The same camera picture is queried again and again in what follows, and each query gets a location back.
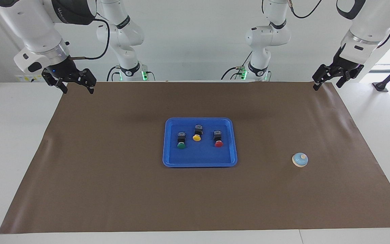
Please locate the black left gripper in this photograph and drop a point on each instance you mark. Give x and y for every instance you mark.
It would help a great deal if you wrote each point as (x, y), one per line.
(344, 62)

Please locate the red push button switch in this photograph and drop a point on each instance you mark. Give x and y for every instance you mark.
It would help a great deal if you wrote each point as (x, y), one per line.
(218, 139)

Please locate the white wall socket box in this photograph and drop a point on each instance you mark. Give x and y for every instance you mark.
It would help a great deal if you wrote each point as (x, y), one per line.
(24, 78)

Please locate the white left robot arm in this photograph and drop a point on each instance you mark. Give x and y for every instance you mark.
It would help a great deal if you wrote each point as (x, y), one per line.
(367, 27)

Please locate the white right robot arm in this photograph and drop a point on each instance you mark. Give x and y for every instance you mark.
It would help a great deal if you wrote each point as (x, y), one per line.
(36, 27)

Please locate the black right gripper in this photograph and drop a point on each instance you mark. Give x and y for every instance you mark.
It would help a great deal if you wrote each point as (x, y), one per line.
(64, 69)

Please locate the brown table mat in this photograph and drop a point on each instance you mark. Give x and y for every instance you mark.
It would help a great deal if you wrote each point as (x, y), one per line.
(195, 200)

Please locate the blue plastic tray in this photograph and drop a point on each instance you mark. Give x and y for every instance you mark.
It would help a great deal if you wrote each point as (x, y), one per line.
(200, 157)

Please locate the yellow push button switch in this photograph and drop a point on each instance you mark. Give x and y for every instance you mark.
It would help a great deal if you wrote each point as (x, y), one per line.
(197, 133)

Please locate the green push button switch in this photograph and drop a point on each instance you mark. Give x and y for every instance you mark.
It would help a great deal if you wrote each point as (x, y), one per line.
(181, 140)

